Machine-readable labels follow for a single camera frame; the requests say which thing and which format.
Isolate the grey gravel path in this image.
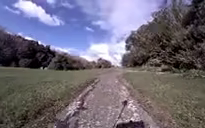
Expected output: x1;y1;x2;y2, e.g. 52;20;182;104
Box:
51;68;161;128

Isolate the tall wood beside verge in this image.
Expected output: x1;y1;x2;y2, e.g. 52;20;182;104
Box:
121;0;205;73

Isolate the green grass field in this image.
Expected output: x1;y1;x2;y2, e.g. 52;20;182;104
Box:
0;65;106;128

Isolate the weedy grass verge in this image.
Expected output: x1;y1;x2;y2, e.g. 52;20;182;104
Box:
120;67;205;128

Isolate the dark wood beyond field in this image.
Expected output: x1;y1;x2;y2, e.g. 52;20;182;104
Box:
0;23;114;71

